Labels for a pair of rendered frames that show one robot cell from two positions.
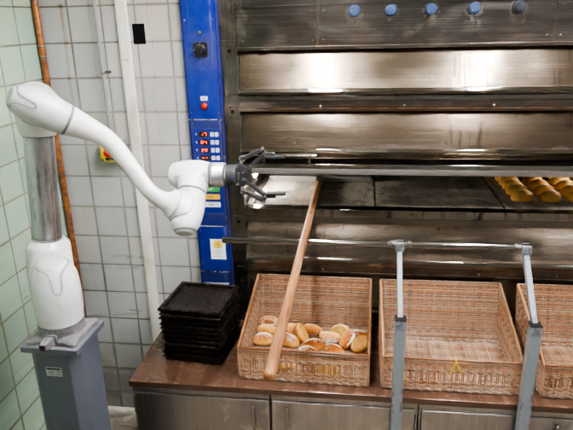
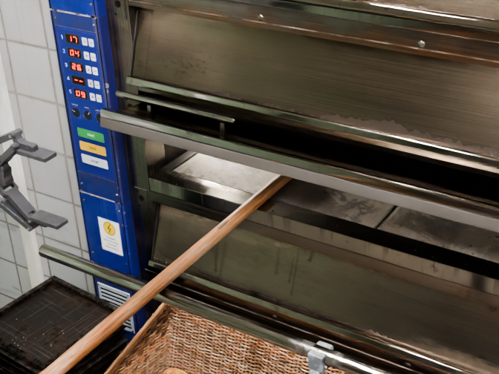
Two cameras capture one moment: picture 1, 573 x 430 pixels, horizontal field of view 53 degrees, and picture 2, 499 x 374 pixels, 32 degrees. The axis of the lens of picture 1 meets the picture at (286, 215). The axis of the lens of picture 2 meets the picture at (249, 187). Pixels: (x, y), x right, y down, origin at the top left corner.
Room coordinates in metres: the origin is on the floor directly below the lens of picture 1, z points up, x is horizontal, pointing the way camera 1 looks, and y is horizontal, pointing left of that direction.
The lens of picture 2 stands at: (0.92, -0.90, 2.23)
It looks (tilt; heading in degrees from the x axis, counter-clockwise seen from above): 29 degrees down; 26
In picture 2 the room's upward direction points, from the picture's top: 3 degrees counter-clockwise
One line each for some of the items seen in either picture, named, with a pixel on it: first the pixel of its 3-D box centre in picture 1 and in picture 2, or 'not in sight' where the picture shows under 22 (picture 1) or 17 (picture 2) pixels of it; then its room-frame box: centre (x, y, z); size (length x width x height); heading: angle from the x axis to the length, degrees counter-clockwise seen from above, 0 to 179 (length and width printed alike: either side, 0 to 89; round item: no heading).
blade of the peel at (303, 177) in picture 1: (321, 170); not in sight; (3.16, -0.21, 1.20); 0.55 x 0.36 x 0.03; 82
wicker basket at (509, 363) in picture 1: (444, 332); not in sight; (2.17, -0.67, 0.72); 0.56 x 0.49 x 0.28; 82
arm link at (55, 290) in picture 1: (55, 288); not in sight; (1.77, 0.79, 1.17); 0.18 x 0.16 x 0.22; 26
